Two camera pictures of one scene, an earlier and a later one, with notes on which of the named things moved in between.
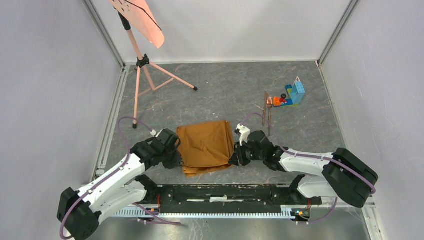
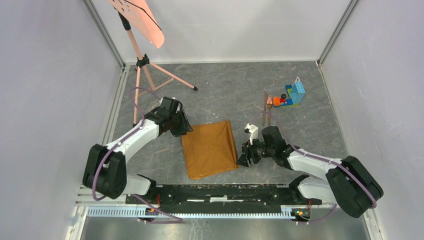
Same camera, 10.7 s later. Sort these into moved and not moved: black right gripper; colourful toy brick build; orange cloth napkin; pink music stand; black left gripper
Moved: black left gripper; black right gripper
Not moved: pink music stand; orange cloth napkin; colourful toy brick build
